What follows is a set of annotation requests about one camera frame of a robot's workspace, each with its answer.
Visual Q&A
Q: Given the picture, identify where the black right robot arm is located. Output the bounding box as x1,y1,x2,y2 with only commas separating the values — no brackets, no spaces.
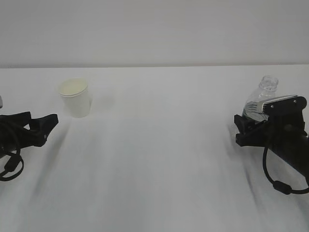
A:
234,106,309,194

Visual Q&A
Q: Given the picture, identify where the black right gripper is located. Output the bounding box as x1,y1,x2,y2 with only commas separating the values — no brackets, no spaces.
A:
234,106,309,155

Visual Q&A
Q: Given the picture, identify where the black right camera cable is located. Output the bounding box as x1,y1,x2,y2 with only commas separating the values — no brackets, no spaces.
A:
263,120,309,195

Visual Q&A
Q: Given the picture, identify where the white paper cup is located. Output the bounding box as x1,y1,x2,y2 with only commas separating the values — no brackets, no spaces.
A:
58,78,91,118

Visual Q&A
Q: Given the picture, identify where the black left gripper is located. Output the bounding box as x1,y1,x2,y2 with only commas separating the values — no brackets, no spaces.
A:
0,112,58,155

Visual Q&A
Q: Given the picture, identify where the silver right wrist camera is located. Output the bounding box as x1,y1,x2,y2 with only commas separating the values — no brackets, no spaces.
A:
257,95,307,116

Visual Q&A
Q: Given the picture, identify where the clear green-label water bottle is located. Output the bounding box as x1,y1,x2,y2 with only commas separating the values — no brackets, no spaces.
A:
242,75,279,122

